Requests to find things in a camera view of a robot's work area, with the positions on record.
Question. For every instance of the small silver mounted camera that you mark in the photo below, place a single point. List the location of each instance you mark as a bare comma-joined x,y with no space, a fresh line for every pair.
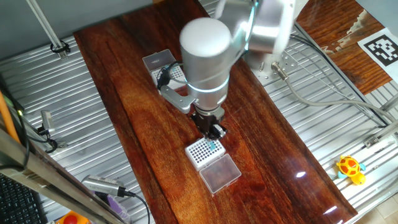
47,121

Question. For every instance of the black keyboard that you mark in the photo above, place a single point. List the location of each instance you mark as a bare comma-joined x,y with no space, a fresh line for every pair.
18,202

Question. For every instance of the purple pipette tip box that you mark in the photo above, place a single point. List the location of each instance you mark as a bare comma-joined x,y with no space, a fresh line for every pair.
119,208

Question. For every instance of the aluminium pole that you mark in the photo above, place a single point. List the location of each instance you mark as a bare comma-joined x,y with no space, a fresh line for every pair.
46,28

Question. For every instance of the orange tube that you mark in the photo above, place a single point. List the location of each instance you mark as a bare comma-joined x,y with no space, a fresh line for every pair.
7,121

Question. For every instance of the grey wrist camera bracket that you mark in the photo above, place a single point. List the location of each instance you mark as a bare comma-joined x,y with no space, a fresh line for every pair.
178,99

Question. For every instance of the aluminium profile bracket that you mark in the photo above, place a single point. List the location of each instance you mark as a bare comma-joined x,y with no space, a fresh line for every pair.
382,133

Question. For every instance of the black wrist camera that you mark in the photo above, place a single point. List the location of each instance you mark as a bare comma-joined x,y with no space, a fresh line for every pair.
163,81

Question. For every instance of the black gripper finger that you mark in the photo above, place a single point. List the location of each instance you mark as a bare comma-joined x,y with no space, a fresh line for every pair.
207,133
219,131

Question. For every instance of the worn brown wooden board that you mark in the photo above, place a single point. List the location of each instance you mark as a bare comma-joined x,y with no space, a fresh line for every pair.
357,68

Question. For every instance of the large brown wooden board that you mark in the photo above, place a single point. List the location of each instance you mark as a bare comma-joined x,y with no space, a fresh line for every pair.
155,130

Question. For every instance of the silver depth camera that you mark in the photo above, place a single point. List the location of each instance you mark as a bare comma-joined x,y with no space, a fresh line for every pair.
102,185

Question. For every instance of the orange box red button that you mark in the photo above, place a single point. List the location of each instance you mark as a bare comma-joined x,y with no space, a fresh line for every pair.
71,218

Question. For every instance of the white fiducial tag paper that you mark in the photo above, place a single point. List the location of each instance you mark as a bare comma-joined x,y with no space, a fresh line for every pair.
382,49

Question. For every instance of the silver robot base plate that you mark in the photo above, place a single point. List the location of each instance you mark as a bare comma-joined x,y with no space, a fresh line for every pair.
289,65

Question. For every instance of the steel frame beam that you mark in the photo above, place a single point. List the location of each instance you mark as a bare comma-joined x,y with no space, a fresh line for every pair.
46,177

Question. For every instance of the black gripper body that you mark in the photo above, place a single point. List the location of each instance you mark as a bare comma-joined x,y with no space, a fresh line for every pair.
205,119

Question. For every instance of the black pole clamp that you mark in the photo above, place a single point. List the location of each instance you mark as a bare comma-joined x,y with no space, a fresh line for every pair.
60,49

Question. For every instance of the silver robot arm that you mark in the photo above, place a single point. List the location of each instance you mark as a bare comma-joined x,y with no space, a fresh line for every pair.
205,62

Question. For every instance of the white pipette tip holder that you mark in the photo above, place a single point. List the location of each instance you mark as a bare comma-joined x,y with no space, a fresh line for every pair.
217,174
158,59

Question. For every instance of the yellow orange toy turtle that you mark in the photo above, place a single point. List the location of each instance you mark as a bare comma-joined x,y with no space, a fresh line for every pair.
349,168

